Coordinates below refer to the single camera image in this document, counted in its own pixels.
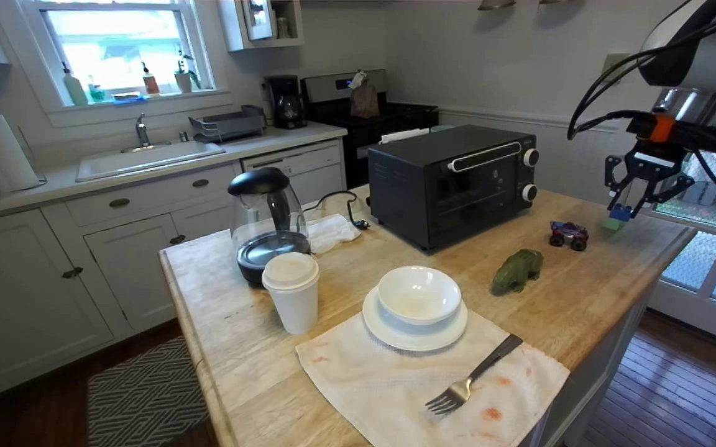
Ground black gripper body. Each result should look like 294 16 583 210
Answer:
620 147 698 189

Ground red toy monster truck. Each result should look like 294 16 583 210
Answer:
548 218 592 254

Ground green dinosaur toy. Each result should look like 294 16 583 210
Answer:
490 248 544 297

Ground white paned glass door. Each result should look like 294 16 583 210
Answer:
646 163 716 355

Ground black toaster oven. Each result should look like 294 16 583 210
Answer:
367 121 543 256

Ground white kitchen island base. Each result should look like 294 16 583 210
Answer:
522 238 696 447

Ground metal fork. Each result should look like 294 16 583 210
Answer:
422 332 526 417

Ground white bowl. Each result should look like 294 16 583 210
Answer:
373 263 465 328

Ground black steel stove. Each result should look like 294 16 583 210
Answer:
301 70 442 191

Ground white plate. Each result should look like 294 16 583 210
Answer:
360 284 470 355

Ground brown paper bag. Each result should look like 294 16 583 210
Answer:
345 70 383 121

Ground crumpled white paper towel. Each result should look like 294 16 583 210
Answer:
303 208 367 256

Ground stained white cloth napkin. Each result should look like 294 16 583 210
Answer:
294 309 573 447

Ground black coffee maker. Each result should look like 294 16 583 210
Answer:
261 71 308 131

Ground stacked pale cups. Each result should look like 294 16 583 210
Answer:
258 250 324 337

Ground grey dish rack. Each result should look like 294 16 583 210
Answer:
186 101 270 145

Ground small potted plant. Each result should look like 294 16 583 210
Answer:
171 49 205 94

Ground white kitchen sink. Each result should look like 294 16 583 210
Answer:
76 138 229 183

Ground metal sink faucet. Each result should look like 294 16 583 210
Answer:
132 112 154 152

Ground kitchen window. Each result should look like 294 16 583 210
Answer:
20 0 229 114

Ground grey patterned floor rug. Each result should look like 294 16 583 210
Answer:
84 332 212 447

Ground white counter cabinets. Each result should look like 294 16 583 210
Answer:
0 121 352 407

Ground wrist camera with orange mount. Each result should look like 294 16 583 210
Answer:
626 109 716 158

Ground wall switch plate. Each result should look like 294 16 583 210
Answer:
600 49 631 88

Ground black toaster power cable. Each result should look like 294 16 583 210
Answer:
311 189 373 234

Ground white wall shelf cabinet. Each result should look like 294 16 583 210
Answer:
216 0 307 55

